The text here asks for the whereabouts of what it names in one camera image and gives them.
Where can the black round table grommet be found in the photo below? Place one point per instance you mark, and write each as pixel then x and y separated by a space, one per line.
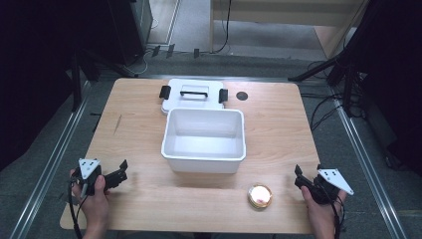
pixel 242 96

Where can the black metal stand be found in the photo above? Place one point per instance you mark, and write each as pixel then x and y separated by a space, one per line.
pixel 76 83

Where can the white plastic storage box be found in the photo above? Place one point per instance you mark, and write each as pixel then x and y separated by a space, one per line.
pixel 204 139

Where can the metal floor rail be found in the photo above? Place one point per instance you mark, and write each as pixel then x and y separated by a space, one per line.
pixel 368 162
pixel 49 166

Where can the person's right hand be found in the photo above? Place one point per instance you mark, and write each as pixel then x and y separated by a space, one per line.
pixel 320 214

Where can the black tripod stand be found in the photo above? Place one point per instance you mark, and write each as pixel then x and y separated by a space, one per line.
pixel 335 61

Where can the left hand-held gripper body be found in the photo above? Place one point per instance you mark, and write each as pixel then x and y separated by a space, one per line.
pixel 88 167

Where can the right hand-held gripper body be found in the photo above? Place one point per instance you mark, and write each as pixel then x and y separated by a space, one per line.
pixel 328 186

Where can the black cabinet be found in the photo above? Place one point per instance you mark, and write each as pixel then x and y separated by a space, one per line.
pixel 131 30

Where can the person's left hand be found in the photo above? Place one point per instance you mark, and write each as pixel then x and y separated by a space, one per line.
pixel 96 205

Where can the black power plug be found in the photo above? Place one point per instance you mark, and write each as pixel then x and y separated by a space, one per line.
pixel 155 50
pixel 196 52

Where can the light wooden furniture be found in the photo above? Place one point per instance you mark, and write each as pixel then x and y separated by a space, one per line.
pixel 282 11

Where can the black curtain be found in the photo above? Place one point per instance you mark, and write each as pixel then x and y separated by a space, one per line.
pixel 33 73
pixel 394 83

